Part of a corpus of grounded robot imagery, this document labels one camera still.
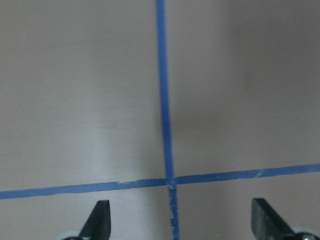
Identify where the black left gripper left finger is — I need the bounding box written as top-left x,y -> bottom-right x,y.
77,200 -> 111,240

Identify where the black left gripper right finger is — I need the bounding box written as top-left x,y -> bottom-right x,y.
251,198 -> 296,240

